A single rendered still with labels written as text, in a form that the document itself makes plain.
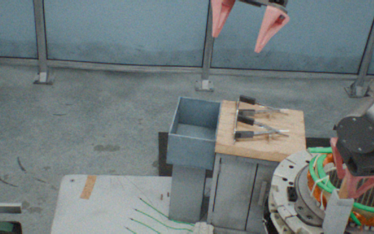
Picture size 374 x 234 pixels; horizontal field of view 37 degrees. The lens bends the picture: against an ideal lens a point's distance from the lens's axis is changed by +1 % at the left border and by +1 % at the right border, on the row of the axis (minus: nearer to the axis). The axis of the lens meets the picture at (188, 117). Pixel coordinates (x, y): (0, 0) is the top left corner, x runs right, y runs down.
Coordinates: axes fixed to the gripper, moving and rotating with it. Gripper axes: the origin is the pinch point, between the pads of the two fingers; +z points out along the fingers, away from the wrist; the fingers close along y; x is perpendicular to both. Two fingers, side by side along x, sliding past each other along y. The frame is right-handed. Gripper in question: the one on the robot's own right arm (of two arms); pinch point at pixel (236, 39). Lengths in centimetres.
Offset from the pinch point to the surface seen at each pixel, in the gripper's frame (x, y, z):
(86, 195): 32, -39, 50
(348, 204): 7.2, 26.0, 19.1
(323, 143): 223, -25, 30
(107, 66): 192, -157, 35
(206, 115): 38.9, -17.3, 18.8
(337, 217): 8.2, 25.2, 22.0
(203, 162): 27.6, -8.9, 27.6
